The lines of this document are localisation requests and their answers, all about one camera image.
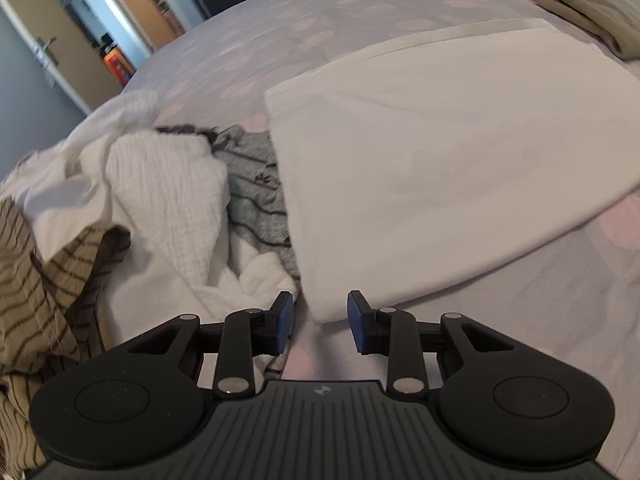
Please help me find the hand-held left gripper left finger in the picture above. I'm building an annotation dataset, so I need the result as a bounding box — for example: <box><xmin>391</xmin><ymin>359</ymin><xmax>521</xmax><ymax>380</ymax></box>
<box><xmin>122</xmin><ymin>290</ymin><xmax>296</xmax><ymax>402</ymax></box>

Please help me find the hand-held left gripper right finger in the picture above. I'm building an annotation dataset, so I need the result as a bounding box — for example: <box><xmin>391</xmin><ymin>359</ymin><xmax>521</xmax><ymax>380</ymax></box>
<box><xmin>346</xmin><ymin>289</ymin><xmax>517</xmax><ymax>403</ymax></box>

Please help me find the white t-shirt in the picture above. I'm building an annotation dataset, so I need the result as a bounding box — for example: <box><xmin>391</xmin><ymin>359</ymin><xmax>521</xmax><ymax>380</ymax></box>
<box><xmin>263</xmin><ymin>17</ymin><xmax>640</xmax><ymax>324</ymax></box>

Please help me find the grey striped garment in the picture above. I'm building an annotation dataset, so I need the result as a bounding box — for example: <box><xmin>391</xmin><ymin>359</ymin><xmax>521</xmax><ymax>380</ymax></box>
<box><xmin>155</xmin><ymin>122</ymin><xmax>302</xmax><ymax>382</ymax></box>

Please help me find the white waffle-textured garment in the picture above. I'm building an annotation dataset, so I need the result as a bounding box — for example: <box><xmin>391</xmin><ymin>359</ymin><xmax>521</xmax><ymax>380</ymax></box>
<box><xmin>102</xmin><ymin>135</ymin><xmax>302</xmax><ymax>327</ymax></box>

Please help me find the bed with polka-dot sheet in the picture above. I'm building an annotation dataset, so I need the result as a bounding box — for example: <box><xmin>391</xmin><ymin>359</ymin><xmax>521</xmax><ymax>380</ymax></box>
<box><xmin>107</xmin><ymin>0</ymin><xmax>640</xmax><ymax>480</ymax></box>

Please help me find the brown striped garment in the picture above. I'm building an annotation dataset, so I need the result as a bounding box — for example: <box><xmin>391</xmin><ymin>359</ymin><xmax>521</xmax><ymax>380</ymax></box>
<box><xmin>0</xmin><ymin>194</ymin><xmax>132</xmax><ymax>477</ymax></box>

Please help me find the plain white garment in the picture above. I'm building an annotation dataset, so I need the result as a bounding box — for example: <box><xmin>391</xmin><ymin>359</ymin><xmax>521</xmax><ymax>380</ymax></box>
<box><xmin>0</xmin><ymin>90</ymin><xmax>162</xmax><ymax>264</ymax></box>

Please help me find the orange red stool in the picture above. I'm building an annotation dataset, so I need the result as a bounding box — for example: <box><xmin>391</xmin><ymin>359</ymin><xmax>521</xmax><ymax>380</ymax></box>
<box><xmin>102</xmin><ymin>47</ymin><xmax>137</xmax><ymax>87</ymax></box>

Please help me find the beige room door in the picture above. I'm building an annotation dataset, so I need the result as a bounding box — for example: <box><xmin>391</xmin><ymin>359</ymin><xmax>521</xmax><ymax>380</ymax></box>
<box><xmin>0</xmin><ymin>0</ymin><xmax>126</xmax><ymax>114</ymax></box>

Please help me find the olive folded blanket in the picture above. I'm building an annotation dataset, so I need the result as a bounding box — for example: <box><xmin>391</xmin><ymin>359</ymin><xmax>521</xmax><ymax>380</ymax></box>
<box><xmin>528</xmin><ymin>0</ymin><xmax>640</xmax><ymax>61</ymax></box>

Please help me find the metal door handle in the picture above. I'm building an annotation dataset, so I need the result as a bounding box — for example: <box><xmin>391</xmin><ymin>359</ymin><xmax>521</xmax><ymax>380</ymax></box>
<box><xmin>33</xmin><ymin>36</ymin><xmax>61</xmax><ymax>69</ymax></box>

